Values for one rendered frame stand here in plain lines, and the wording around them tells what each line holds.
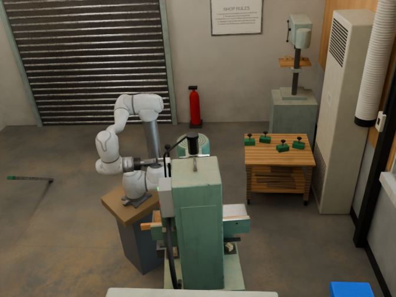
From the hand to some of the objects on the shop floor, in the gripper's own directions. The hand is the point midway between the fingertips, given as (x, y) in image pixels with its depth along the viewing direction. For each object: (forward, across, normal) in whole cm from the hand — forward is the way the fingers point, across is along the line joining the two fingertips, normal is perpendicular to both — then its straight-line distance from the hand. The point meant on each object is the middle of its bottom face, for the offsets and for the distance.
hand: (169, 161), depth 204 cm
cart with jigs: (+97, -185, -22) cm, 210 cm away
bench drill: (+133, -244, +26) cm, 279 cm away
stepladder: (+68, -21, -156) cm, 171 cm away
